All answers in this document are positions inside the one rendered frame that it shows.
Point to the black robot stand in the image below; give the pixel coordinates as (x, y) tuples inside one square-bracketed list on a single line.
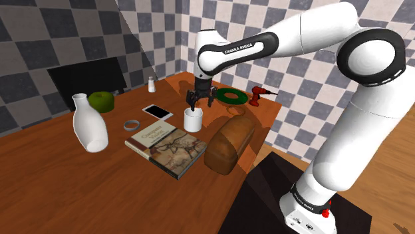
[(259, 194)]

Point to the brown bread loaf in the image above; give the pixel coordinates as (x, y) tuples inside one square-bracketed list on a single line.
[(227, 145)]

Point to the white ceramic vase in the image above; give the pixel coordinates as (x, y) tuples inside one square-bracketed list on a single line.
[(87, 129)]

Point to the beige and brown book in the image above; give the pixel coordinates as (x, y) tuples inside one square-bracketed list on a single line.
[(168, 152)]

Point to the green apple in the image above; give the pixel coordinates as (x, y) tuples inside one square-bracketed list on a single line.
[(102, 102)]

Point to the brown wooden table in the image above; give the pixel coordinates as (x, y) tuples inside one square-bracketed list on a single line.
[(48, 181)]

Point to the white salt shaker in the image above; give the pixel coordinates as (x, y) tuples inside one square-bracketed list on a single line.
[(151, 86)]

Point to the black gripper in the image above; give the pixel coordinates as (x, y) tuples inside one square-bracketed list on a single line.
[(202, 86)]

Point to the red power drill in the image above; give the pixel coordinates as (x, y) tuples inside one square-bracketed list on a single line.
[(254, 100)]

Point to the white cup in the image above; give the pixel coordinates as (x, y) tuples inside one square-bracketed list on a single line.
[(193, 124)]

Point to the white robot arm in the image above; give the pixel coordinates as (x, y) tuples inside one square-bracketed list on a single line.
[(350, 129)]

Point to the white phone with black screen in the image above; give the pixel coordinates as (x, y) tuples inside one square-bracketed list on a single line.
[(158, 111)]

